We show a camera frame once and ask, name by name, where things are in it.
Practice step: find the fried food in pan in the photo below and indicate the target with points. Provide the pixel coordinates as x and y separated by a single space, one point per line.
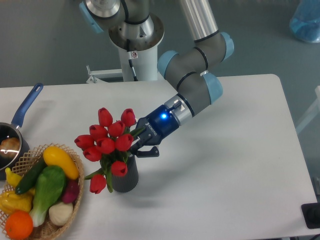
9 148

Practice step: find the blue plastic bag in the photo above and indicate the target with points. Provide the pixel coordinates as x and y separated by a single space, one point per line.
305 22

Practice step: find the black device at edge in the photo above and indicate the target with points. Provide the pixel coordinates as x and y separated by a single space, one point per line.
311 214

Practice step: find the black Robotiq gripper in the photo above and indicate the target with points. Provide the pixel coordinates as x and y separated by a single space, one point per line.
158 125

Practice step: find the orange fruit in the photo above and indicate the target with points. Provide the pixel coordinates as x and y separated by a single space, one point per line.
19 225

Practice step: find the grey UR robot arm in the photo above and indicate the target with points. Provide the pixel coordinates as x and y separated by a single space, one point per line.
187 73

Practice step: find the yellow squash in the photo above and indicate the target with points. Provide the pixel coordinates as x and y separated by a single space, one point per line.
55 156

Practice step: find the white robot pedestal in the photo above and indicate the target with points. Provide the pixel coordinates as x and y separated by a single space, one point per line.
137 46

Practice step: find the purple red radish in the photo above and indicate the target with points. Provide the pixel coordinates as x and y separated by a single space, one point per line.
71 192

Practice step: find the dark grey ribbed vase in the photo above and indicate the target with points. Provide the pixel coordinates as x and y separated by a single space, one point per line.
124 176

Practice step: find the woven wicker basket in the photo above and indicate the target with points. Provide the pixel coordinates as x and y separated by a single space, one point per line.
49 231

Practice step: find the green cucumber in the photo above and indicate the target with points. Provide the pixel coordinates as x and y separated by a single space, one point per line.
29 180

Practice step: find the small yellow pumpkin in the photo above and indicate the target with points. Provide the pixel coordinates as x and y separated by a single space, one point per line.
11 202

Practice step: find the blue handled saucepan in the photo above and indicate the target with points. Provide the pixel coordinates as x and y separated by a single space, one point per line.
12 130

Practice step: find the green bok choy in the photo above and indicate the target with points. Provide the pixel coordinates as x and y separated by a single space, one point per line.
48 189

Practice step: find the yellow pepper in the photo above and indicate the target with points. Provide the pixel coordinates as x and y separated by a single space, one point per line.
13 179

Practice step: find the white garlic bulb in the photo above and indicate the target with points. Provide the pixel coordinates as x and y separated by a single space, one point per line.
60 213

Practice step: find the red tulip bouquet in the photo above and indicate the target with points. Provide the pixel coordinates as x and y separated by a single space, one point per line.
107 142

